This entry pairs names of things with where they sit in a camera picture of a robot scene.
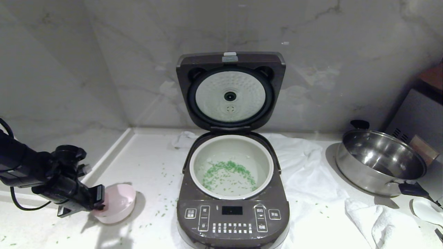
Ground green grains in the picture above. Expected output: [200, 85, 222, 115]
[201, 160, 259, 193]

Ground dark grey rice cooker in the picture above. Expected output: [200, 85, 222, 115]
[176, 131, 290, 249]

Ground white cloth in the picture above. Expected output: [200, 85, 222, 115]
[172, 131, 350, 249]

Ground white towel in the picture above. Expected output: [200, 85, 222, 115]
[344, 198, 430, 249]

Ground grey metal appliance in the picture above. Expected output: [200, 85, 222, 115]
[383, 88, 443, 166]

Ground white rice spoon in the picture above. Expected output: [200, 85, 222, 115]
[410, 197, 443, 228]

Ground white inner pot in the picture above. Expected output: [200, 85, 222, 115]
[189, 135, 274, 201]

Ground pink bowl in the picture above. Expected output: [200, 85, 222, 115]
[91, 184, 137, 224]

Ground rice cooker lid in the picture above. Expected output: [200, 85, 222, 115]
[176, 52, 287, 133]

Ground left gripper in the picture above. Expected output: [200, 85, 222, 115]
[32, 174, 105, 211]

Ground stainless steel pot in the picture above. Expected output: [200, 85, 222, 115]
[335, 120, 442, 207]

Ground black cable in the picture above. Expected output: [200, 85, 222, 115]
[10, 186, 53, 211]
[0, 118, 15, 139]

